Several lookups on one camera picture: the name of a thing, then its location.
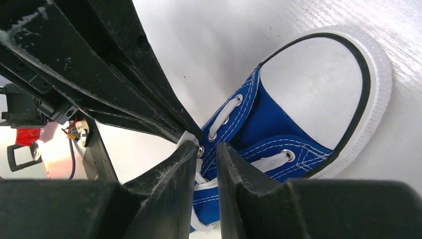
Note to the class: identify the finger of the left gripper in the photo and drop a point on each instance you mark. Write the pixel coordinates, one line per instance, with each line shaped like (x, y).
(38, 33)
(141, 89)

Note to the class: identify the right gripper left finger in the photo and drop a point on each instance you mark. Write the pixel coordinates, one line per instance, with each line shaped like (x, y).
(158, 207)

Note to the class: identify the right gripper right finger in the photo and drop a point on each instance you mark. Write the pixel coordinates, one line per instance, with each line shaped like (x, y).
(254, 206)

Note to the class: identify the blue sneaker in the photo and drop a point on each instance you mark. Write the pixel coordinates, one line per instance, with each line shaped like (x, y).
(334, 83)

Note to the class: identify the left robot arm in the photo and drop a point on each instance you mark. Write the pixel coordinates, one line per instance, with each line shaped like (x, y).
(31, 100)

